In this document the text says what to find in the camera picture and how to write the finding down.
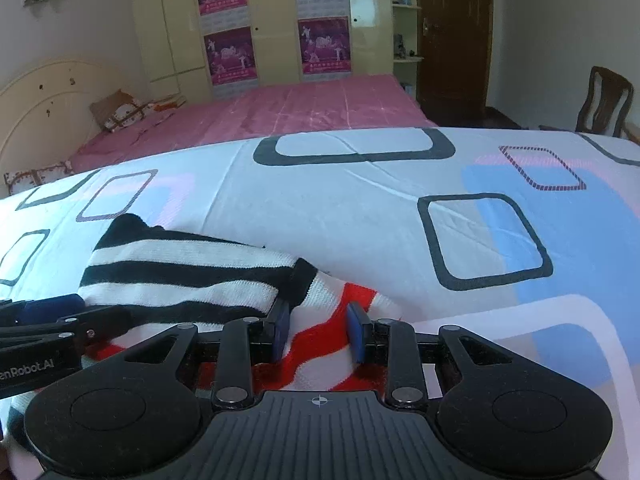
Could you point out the printed blanket with squares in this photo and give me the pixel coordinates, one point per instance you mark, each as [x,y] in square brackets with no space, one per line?
[350,210]

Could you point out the dark figurine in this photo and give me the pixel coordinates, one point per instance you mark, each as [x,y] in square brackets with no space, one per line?
[400,45]

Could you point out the pink bed sheet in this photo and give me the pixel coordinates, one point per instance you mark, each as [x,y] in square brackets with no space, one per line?
[300,110]

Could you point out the brown wooden door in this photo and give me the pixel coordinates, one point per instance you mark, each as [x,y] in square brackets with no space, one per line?
[455,35]

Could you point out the cream headboard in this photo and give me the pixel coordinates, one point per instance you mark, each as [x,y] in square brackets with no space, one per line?
[40,100]

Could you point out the patterned pillow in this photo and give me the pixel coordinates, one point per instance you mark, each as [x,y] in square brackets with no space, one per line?
[125,110]
[37,175]

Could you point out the cream wardrobe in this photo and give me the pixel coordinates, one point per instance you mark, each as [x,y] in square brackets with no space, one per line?
[175,35]

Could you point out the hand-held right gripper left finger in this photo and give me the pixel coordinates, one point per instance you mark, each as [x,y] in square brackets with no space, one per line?
[282,331]

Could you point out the corner wall shelf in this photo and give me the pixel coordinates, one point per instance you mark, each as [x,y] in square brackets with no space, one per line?
[407,60]

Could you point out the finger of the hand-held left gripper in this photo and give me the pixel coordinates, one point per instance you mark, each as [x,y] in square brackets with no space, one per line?
[52,306]
[100,321]

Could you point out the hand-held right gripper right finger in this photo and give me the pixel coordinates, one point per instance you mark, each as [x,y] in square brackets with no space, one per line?
[356,333]

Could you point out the wooden chair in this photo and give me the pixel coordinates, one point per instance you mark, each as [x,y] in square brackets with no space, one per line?
[607,95]

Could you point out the striped knit sweater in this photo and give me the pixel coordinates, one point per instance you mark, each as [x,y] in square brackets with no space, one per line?
[175,260]

